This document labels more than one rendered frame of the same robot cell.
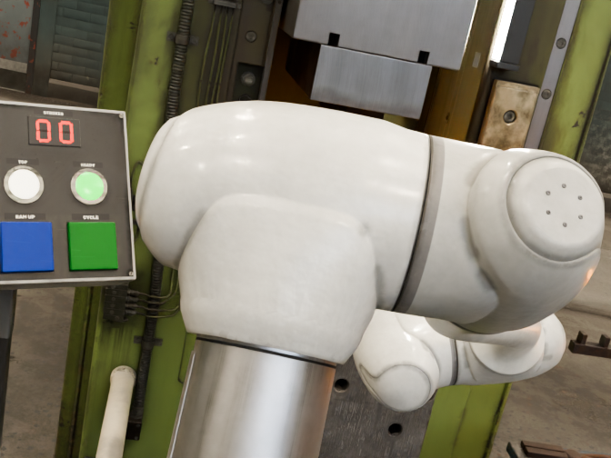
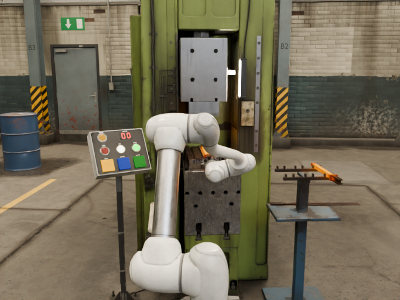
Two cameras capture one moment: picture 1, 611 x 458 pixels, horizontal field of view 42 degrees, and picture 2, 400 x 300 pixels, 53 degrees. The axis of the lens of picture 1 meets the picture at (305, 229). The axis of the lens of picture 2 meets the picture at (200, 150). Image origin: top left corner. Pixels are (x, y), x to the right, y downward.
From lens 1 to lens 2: 125 cm
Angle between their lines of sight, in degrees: 8
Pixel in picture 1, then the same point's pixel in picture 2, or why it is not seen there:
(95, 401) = (147, 213)
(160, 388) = not seen: hidden behind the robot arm
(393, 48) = (207, 99)
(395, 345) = (212, 166)
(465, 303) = (197, 137)
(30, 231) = (124, 159)
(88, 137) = (134, 136)
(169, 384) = not seen: hidden behind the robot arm
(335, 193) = (174, 124)
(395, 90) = (210, 109)
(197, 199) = (154, 129)
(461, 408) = (256, 200)
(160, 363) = not seen: hidden behind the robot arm
